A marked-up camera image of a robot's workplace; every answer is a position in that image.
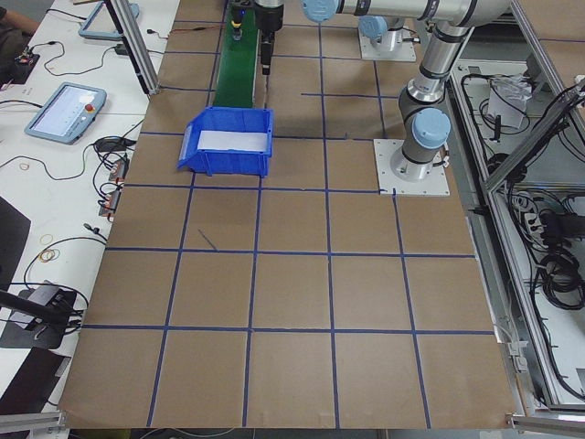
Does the near teach pendant tablet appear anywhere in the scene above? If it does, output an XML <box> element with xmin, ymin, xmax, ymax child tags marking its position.
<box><xmin>24</xmin><ymin>82</ymin><xmax>107</xmax><ymax>145</ymax></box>

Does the aluminium frame post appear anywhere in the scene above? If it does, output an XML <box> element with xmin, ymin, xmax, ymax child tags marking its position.
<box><xmin>105</xmin><ymin>0</ymin><xmax>160</xmax><ymax>96</ymax></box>

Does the green conveyor belt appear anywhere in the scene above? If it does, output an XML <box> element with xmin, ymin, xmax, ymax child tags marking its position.
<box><xmin>213</xmin><ymin>1</ymin><xmax>258</xmax><ymax>108</ymax></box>

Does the blue left plastic bin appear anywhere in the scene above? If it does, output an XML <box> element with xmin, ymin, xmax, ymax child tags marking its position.
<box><xmin>177</xmin><ymin>107</ymin><xmax>273</xmax><ymax>177</ymax></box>

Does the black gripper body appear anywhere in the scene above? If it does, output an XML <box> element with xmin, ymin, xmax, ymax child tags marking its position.
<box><xmin>254</xmin><ymin>4</ymin><xmax>283</xmax><ymax>42</ymax></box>

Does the white foam bin liner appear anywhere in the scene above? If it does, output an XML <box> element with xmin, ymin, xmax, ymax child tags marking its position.
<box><xmin>197</xmin><ymin>130</ymin><xmax>269</xmax><ymax>153</ymax></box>

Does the yellow push button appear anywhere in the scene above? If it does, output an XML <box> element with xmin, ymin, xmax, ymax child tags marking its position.
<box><xmin>230</xmin><ymin>16</ymin><xmax>242</xmax><ymax>41</ymax></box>

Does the teach pendant tablet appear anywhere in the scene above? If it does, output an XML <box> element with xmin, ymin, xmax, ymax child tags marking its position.
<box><xmin>79</xmin><ymin>1</ymin><xmax>122</xmax><ymax>41</ymax></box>
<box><xmin>24</xmin><ymin>82</ymin><xmax>107</xmax><ymax>145</ymax></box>

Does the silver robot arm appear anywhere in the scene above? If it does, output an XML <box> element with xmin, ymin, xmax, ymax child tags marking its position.
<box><xmin>358</xmin><ymin>16</ymin><xmax>405</xmax><ymax>51</ymax></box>
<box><xmin>303</xmin><ymin>0</ymin><xmax>510</xmax><ymax>182</ymax></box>

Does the black power adapter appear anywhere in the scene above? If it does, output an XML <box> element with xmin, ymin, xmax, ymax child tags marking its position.
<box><xmin>114</xmin><ymin>43</ymin><xmax>129</xmax><ymax>56</ymax></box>

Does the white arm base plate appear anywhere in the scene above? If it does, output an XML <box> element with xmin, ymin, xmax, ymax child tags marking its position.
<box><xmin>373</xmin><ymin>139</ymin><xmax>450</xmax><ymax>197</ymax></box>
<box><xmin>358</xmin><ymin>22</ymin><xmax>416</xmax><ymax>62</ymax></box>

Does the far teach pendant tablet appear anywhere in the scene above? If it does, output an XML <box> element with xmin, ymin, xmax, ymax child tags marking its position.
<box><xmin>79</xmin><ymin>1</ymin><xmax>122</xmax><ymax>41</ymax></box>

